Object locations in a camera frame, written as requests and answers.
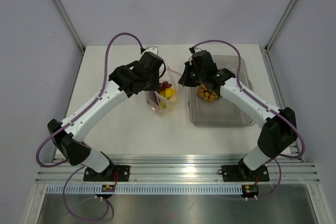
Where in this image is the red grape bunch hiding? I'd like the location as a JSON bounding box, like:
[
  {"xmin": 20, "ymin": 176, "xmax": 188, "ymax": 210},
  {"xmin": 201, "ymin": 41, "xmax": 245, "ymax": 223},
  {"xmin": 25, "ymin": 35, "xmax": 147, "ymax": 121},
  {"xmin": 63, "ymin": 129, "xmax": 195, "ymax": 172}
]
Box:
[{"xmin": 160, "ymin": 81, "xmax": 172, "ymax": 90}]

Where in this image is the yellow banana bunch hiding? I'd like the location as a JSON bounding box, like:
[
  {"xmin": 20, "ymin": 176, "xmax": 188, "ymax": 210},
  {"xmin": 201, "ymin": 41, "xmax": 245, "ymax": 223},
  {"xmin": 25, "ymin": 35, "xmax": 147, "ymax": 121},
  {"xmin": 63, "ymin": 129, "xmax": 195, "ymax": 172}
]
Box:
[{"xmin": 157, "ymin": 88, "xmax": 178, "ymax": 111}]

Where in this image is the brown longan bunch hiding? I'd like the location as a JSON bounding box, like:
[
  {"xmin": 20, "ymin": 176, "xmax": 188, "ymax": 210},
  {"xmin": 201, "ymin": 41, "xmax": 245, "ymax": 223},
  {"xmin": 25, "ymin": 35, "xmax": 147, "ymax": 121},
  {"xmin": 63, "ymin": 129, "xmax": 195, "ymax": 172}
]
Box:
[{"xmin": 197, "ymin": 84, "xmax": 221, "ymax": 102}]

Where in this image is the clear red-dotted zip bag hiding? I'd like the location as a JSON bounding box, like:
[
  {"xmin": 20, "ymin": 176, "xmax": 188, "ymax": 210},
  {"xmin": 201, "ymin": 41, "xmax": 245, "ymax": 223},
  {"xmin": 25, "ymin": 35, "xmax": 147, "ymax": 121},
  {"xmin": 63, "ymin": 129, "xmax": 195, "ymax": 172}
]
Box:
[{"xmin": 145, "ymin": 67, "xmax": 183, "ymax": 116}]

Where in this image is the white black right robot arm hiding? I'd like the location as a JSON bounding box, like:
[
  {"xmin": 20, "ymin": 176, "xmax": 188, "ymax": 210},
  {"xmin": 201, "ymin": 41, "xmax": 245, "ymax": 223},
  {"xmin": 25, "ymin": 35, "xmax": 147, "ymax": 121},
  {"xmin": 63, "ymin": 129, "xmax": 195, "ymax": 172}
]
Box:
[{"xmin": 179, "ymin": 50, "xmax": 298, "ymax": 180}]

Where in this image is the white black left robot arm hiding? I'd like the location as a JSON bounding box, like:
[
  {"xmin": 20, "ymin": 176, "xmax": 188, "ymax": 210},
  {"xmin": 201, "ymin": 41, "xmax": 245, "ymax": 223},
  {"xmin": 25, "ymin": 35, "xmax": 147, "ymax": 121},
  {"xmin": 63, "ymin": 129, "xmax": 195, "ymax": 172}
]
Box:
[{"xmin": 47, "ymin": 51, "xmax": 165, "ymax": 181}]

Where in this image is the clear grey plastic bin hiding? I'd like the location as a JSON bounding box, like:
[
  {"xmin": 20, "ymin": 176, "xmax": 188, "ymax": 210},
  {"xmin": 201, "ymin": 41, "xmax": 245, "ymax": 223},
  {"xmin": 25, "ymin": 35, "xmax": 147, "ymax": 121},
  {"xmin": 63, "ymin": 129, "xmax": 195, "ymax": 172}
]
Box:
[{"xmin": 188, "ymin": 55, "xmax": 255, "ymax": 127}]

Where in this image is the left small circuit board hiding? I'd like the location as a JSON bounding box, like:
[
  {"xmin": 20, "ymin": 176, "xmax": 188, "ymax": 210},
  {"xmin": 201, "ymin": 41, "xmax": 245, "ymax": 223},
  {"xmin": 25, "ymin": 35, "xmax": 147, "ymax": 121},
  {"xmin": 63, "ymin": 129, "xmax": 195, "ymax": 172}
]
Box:
[{"xmin": 101, "ymin": 185, "xmax": 116, "ymax": 193}]

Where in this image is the small circuit board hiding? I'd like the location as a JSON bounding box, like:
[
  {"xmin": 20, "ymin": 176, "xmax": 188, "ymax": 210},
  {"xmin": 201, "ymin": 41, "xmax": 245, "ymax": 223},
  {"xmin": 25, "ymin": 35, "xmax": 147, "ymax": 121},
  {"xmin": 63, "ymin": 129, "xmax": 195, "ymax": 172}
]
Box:
[
  {"xmin": 101, "ymin": 185, "xmax": 116, "ymax": 193},
  {"xmin": 242, "ymin": 185, "xmax": 259, "ymax": 197}
]

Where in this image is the right small circuit board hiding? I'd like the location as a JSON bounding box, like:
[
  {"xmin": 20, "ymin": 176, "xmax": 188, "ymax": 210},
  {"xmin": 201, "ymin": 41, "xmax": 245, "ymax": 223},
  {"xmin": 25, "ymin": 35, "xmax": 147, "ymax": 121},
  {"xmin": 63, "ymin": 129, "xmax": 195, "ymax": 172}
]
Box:
[{"xmin": 242, "ymin": 185, "xmax": 259, "ymax": 197}]

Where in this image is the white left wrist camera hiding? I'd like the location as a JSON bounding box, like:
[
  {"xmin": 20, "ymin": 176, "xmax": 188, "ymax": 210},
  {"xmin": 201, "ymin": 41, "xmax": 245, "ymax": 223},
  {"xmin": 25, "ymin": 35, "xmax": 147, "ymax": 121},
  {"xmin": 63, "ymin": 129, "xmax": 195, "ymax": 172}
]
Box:
[{"xmin": 145, "ymin": 46, "xmax": 159, "ymax": 55}]

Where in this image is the aluminium mounting rail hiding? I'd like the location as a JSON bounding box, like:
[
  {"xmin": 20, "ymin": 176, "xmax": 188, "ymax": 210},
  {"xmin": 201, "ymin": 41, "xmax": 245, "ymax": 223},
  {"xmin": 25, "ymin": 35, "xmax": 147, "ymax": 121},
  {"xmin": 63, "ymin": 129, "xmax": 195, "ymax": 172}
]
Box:
[{"xmin": 35, "ymin": 155, "xmax": 320, "ymax": 199}]

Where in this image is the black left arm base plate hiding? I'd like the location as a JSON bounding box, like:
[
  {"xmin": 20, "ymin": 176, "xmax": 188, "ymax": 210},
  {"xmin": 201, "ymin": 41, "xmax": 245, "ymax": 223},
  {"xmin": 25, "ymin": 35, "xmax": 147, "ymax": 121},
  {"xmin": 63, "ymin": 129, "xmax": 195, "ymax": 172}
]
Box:
[{"xmin": 83, "ymin": 165, "xmax": 131, "ymax": 182}]

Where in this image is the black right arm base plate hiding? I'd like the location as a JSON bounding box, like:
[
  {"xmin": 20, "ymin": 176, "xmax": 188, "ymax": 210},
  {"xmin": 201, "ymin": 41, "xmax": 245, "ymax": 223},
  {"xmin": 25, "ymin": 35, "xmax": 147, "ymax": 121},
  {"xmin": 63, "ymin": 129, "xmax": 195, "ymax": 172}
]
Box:
[{"xmin": 217, "ymin": 165, "xmax": 270, "ymax": 182}]

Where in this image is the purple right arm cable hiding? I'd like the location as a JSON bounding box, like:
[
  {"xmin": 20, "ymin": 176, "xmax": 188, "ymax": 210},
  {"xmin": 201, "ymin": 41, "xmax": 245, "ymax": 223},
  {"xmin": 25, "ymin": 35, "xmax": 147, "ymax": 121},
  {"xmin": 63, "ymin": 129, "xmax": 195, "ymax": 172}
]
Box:
[{"xmin": 188, "ymin": 39, "xmax": 307, "ymax": 201}]

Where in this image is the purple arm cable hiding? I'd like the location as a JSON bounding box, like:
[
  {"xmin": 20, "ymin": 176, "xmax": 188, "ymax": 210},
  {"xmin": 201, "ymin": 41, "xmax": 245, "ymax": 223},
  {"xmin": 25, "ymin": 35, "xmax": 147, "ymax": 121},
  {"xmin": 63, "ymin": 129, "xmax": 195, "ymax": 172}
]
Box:
[
  {"xmin": 35, "ymin": 32, "xmax": 145, "ymax": 221},
  {"xmin": 188, "ymin": 39, "xmax": 307, "ymax": 201}
]

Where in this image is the right aluminium frame post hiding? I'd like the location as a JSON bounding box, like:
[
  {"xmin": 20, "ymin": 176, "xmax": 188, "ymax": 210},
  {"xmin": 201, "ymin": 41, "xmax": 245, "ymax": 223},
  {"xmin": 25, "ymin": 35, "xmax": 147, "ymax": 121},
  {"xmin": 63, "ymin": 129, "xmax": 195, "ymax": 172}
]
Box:
[{"xmin": 265, "ymin": 0, "xmax": 299, "ymax": 53}]

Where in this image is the aluminium frame post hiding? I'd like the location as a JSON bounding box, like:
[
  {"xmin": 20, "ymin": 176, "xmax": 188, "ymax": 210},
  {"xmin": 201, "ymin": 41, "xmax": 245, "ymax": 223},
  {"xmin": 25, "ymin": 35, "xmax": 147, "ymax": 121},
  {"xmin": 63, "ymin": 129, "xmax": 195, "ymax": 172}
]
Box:
[
  {"xmin": 265, "ymin": 0, "xmax": 299, "ymax": 53},
  {"xmin": 52, "ymin": 0, "xmax": 86, "ymax": 55}
]

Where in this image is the left aluminium frame post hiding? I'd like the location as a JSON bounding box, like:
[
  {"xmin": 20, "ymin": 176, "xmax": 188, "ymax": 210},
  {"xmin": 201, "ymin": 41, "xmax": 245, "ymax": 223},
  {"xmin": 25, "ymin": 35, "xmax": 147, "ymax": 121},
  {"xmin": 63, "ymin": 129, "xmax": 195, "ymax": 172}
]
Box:
[{"xmin": 52, "ymin": 0, "xmax": 86, "ymax": 55}]

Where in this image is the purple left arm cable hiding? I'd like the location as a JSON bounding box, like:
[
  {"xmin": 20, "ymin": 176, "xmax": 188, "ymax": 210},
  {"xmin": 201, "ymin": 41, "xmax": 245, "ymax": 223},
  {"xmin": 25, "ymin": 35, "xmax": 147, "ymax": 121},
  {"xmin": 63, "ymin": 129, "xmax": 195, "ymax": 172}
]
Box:
[{"xmin": 35, "ymin": 32, "xmax": 145, "ymax": 221}]

